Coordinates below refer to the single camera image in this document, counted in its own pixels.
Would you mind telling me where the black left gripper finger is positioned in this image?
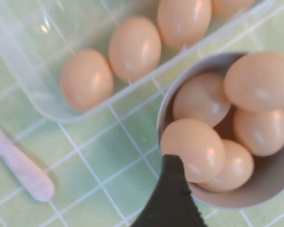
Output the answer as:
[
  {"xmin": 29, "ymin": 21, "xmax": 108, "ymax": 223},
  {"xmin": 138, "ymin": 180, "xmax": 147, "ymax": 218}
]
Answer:
[{"xmin": 130, "ymin": 153, "xmax": 208, "ymax": 227}]

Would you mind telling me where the grey round bowl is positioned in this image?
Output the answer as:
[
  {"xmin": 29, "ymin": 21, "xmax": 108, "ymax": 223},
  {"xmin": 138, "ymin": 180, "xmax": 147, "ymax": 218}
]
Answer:
[{"xmin": 156, "ymin": 52, "xmax": 284, "ymax": 210}]

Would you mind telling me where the green checked tablecloth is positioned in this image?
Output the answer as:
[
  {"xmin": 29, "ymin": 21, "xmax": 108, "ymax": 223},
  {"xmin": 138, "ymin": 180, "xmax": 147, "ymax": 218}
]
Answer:
[{"xmin": 0, "ymin": 0, "xmax": 284, "ymax": 227}]

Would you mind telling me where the beige plastic egg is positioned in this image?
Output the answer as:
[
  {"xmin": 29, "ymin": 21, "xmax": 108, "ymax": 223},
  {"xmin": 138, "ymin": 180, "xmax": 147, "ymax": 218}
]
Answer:
[
  {"xmin": 223, "ymin": 51, "xmax": 284, "ymax": 113},
  {"xmin": 210, "ymin": 0, "xmax": 256, "ymax": 15},
  {"xmin": 61, "ymin": 49, "xmax": 115, "ymax": 113},
  {"xmin": 108, "ymin": 16, "xmax": 162, "ymax": 82},
  {"xmin": 160, "ymin": 118, "xmax": 226, "ymax": 184},
  {"xmin": 232, "ymin": 107, "xmax": 284, "ymax": 157},
  {"xmin": 157, "ymin": 0, "xmax": 213, "ymax": 51},
  {"xmin": 172, "ymin": 72, "xmax": 232, "ymax": 128},
  {"xmin": 196, "ymin": 139, "xmax": 255, "ymax": 192}
]

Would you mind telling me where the pink plastic knife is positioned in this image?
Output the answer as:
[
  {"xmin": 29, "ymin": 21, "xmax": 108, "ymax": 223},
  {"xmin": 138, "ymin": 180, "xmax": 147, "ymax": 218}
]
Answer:
[{"xmin": 0, "ymin": 115, "xmax": 55, "ymax": 202}]

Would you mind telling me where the transparent plastic egg box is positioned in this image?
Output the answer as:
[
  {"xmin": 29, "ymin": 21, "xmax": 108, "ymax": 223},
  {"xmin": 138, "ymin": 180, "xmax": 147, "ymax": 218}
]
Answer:
[{"xmin": 0, "ymin": 0, "xmax": 284, "ymax": 125}]

